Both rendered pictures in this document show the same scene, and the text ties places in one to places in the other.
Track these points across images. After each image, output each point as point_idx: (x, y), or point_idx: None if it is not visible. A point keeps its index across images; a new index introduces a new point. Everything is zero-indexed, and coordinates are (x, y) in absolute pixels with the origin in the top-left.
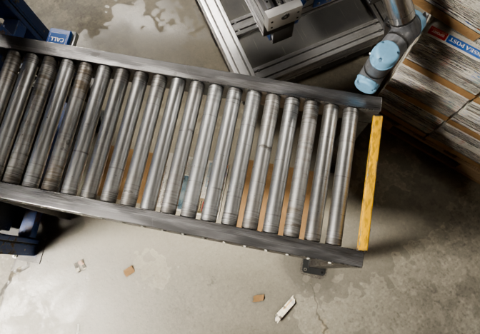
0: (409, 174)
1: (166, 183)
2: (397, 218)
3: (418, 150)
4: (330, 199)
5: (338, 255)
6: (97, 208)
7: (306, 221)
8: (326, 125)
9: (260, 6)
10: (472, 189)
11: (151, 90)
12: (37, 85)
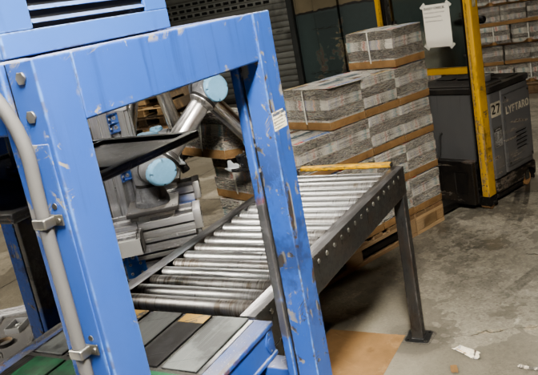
0: (346, 292)
1: (315, 221)
2: (383, 296)
3: (325, 288)
4: (356, 328)
5: (392, 171)
6: (323, 239)
7: (375, 340)
8: (299, 181)
9: (184, 216)
10: (367, 268)
11: (227, 232)
12: (179, 276)
